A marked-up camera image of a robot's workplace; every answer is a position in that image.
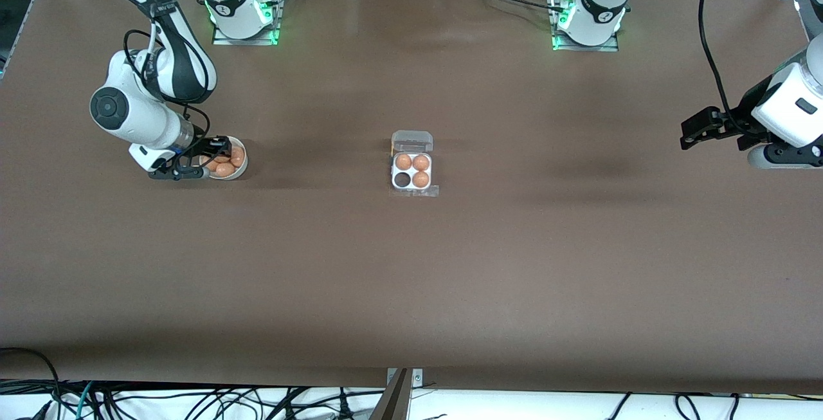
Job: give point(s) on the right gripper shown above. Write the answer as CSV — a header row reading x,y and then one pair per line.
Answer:
x,y
203,146

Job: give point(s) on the small metal bracket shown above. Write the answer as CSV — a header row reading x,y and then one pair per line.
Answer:
x,y
416,378

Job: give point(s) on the white round bowl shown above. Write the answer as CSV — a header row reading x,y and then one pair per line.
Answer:
x,y
242,172

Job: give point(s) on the clear plastic egg box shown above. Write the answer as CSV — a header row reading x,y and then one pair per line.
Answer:
x,y
411,140

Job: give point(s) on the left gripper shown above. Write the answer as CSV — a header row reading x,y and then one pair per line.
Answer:
x,y
737,120

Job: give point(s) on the brown egg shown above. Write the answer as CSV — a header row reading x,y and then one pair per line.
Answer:
x,y
403,161
238,157
420,179
220,158
225,170
421,163
208,164

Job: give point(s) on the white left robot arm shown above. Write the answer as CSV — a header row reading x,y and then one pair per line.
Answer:
x,y
598,8

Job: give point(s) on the dark metal bar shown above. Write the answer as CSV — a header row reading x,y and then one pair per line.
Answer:
x,y
392,404

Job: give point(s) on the brown table cover sheet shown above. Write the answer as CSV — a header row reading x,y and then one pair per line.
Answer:
x,y
411,278

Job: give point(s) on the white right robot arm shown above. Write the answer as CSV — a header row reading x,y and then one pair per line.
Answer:
x,y
173,60

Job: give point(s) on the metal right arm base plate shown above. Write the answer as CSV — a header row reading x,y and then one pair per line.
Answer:
x,y
275,21

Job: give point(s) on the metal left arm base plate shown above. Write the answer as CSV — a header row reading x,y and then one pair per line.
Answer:
x,y
611,47

